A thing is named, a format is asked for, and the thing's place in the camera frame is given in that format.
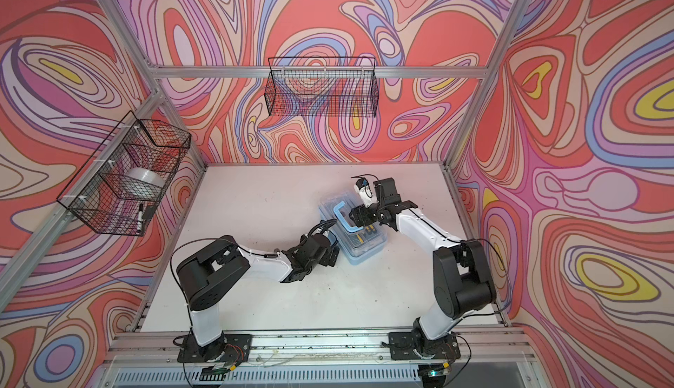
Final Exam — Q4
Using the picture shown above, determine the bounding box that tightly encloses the blue plastic tool box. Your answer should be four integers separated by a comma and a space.
319, 193, 388, 265

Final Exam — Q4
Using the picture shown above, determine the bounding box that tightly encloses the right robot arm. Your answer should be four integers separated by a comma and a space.
349, 175, 497, 363

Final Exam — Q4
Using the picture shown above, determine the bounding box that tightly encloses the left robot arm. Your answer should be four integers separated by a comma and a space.
168, 219, 340, 363

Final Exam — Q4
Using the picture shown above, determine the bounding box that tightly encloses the black marker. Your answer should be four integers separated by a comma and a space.
136, 203, 144, 235

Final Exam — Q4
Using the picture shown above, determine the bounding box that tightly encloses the silver tape roll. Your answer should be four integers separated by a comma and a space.
126, 167, 165, 187

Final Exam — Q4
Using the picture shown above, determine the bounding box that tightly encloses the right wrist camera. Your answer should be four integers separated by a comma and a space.
354, 176, 377, 207

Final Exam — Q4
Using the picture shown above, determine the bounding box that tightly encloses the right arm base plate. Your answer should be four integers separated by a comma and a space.
381, 330, 461, 363

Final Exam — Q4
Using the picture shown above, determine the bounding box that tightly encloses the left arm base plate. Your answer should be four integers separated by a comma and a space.
173, 332, 253, 364

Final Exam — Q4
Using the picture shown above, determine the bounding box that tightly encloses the back wire basket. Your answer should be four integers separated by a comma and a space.
264, 56, 380, 118

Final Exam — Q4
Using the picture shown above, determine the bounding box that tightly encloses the wire basket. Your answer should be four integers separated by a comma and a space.
264, 56, 380, 118
56, 112, 191, 237

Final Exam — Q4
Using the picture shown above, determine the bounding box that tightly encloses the aluminium front rail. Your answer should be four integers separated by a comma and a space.
94, 326, 550, 387

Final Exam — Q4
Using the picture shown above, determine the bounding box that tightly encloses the left wire basket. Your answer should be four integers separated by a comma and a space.
56, 112, 191, 237

